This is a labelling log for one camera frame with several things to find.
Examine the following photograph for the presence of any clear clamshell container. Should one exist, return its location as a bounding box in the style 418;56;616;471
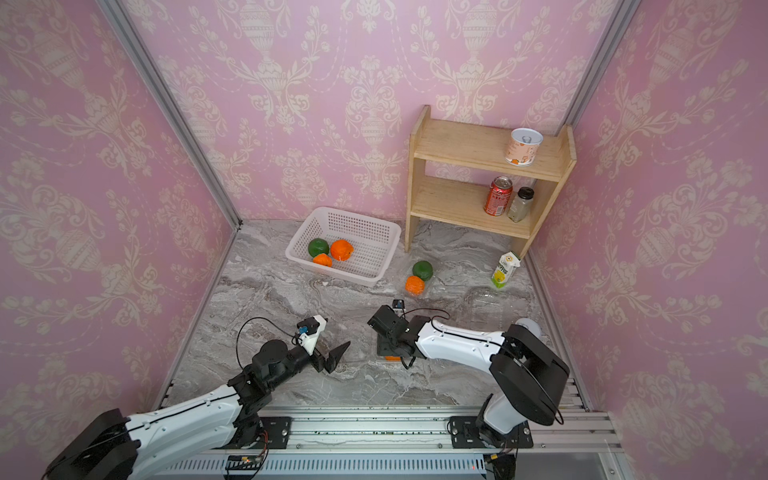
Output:
453;287;530;331
393;255;453;299

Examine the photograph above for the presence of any green fruit container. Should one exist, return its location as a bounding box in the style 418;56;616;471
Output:
412;260;434;282
307;238;330;259

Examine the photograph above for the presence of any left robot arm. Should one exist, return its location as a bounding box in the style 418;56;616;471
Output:
43;340;351;479

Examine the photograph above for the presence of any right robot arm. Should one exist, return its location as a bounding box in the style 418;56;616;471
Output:
367;305;570;441

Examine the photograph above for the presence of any white plastic basket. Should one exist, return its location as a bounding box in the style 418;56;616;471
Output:
285;207;401;287

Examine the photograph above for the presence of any lemon drink carton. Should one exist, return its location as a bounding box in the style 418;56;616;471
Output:
491;252;521;288

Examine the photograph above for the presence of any yellow tin can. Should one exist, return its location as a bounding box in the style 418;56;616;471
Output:
515;318;542;338

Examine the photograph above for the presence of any wooden two-tier shelf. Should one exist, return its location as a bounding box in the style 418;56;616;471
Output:
404;105;577;258

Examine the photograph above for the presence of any glass jar black lid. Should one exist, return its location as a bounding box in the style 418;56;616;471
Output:
508;187;535;223

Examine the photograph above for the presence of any red soda can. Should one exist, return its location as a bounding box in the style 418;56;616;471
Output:
484;176;513;217

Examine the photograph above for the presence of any white orange paper cup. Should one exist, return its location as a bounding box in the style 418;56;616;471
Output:
505;128;544;166

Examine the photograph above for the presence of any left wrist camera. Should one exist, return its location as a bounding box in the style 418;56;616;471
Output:
296;315;327;356

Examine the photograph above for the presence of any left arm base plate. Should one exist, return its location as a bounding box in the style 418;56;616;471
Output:
227;416;292;450

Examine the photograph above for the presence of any aluminium rail frame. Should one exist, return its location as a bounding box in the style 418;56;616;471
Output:
156;405;633;479

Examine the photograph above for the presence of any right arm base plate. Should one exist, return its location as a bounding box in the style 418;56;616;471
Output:
447;416;534;450

